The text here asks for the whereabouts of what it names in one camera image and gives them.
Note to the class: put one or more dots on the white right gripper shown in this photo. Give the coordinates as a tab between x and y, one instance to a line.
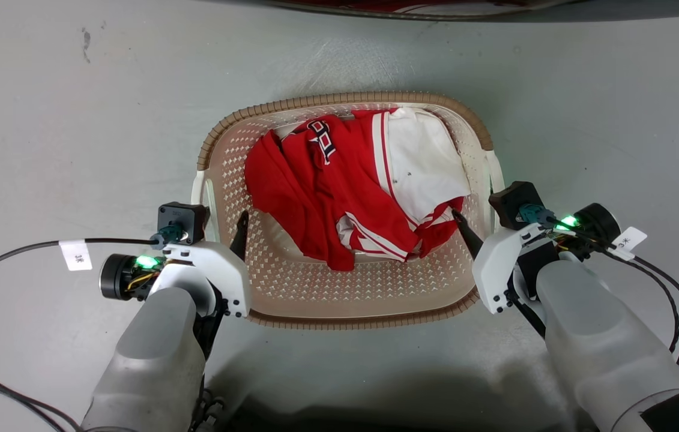
495	264

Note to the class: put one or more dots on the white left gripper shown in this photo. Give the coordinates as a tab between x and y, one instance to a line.
222	267

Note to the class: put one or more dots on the white laundry basket brown rim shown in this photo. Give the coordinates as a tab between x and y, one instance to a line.
291	288

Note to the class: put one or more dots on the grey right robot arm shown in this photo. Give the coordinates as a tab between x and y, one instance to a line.
603	342

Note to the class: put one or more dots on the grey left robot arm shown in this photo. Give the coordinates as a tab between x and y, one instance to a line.
153	354

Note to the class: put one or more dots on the red sports jersey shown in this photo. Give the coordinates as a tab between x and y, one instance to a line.
297	192

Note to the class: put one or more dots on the white garment with red stripes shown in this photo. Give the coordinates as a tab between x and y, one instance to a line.
423	162

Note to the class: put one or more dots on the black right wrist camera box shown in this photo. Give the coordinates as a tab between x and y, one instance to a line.
513	201

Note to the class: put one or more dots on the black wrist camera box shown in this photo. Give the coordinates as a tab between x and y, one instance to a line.
186	217
513	201

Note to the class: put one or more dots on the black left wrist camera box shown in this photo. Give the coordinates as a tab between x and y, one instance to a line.
186	217

